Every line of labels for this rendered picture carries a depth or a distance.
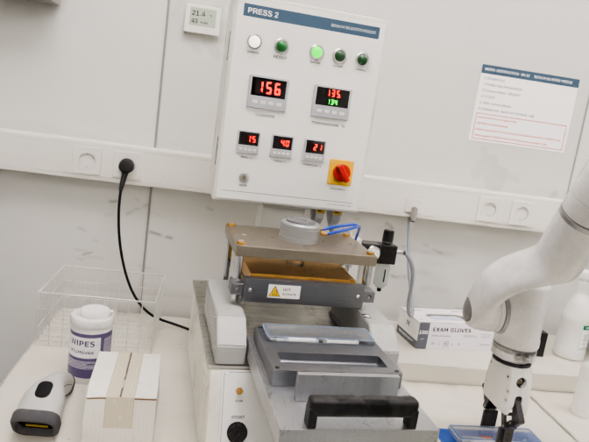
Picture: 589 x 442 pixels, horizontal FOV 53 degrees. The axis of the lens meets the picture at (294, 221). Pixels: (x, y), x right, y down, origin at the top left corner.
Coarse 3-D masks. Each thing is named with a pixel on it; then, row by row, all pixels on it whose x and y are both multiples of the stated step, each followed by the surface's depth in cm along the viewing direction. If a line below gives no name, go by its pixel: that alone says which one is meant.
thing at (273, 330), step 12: (264, 324) 97; (276, 324) 98; (288, 324) 99; (276, 336) 93; (288, 336) 94; (300, 336) 95; (312, 336) 95; (324, 336) 96; (336, 336) 97; (348, 336) 98; (360, 336) 98
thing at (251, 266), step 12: (252, 264) 112; (264, 264) 114; (276, 264) 115; (288, 264) 116; (300, 264) 115; (312, 264) 119; (324, 264) 120; (336, 264) 121; (264, 276) 107; (276, 276) 108; (288, 276) 108; (300, 276) 109; (312, 276) 110; (324, 276) 111; (336, 276) 112; (348, 276) 113
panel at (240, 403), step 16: (224, 384) 96; (240, 384) 97; (224, 400) 96; (240, 400) 97; (256, 400) 97; (224, 416) 95; (240, 416) 96; (256, 416) 97; (224, 432) 95; (256, 432) 96
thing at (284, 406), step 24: (264, 384) 84; (312, 384) 80; (336, 384) 81; (360, 384) 82; (384, 384) 83; (264, 408) 82; (288, 408) 78; (288, 432) 73; (312, 432) 74; (336, 432) 75; (360, 432) 75; (384, 432) 76; (408, 432) 77; (432, 432) 78
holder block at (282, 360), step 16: (256, 336) 97; (272, 352) 89; (288, 352) 90; (304, 352) 91; (320, 352) 92; (336, 352) 93; (352, 352) 94; (368, 352) 94; (272, 368) 84; (288, 368) 84; (304, 368) 85; (320, 368) 86; (336, 368) 87; (352, 368) 87; (368, 368) 88; (384, 368) 89; (272, 384) 84; (288, 384) 84; (400, 384) 88
